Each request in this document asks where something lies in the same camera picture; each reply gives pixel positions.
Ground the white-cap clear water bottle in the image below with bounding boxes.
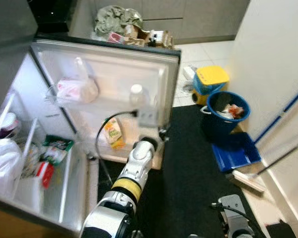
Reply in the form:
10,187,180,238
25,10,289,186
128,83,149,112

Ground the silver two-door fridge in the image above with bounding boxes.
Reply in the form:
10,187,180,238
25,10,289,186
0,0,97,236

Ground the yellow green juice carton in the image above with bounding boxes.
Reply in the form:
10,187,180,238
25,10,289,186
103,118,126,150

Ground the blue bucket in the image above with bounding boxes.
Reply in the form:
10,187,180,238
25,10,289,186
201,91,250,142

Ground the black floor mat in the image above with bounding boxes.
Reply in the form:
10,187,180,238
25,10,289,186
97,104,289,238

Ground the small white plastic bag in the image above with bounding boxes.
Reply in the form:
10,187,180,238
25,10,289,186
181,65,199,95

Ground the red white crumpled wrapper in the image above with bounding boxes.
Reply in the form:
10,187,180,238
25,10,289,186
219,103,245,119

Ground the blue bin yellow lid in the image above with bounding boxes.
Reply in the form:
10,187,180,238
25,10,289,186
193,65,230,106

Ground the blue dustpan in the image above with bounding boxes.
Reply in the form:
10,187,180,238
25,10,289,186
211,131,262,173

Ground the large brown cardboard box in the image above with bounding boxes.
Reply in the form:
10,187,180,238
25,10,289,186
109,24,175,49

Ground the pink white plastic bag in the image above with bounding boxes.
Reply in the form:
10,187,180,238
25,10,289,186
55,57,99,105

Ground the green white food packet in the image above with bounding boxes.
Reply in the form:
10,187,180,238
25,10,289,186
40,135,74,167

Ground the pink grey-grip exerciser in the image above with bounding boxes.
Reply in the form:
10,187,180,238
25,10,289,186
108,32,126,44

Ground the grey drawer cabinet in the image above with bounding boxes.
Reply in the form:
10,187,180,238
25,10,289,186
139,0,251,44

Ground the red food packet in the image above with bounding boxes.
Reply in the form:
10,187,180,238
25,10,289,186
36,161,55,188

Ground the grey-green plastic bag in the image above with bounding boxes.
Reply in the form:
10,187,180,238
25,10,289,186
94,5,144,36

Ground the patterned plate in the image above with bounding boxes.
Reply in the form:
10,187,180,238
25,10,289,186
22,144,43,178

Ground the dark purple bowl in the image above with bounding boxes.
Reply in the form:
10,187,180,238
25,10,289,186
0,113,23,139

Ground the large white plastic bag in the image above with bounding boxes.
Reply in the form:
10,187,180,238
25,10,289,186
0,138,23,196

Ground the black stone countertop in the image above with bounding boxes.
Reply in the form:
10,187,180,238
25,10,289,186
29,0,77,34

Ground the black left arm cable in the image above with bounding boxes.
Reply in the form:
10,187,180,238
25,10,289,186
94,110,140,186

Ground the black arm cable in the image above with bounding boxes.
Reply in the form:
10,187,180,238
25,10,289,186
211,202,261,231
94,110,140,186

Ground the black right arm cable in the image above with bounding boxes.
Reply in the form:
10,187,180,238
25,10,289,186
211,202,261,231

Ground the grey-handle beige broom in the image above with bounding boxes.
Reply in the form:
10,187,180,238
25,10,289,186
231,139,298,193

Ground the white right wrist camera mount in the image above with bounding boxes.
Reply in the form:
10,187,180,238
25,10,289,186
219,195,245,234

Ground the blue black stick handle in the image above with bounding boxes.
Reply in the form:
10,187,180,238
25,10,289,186
253,84,298,144

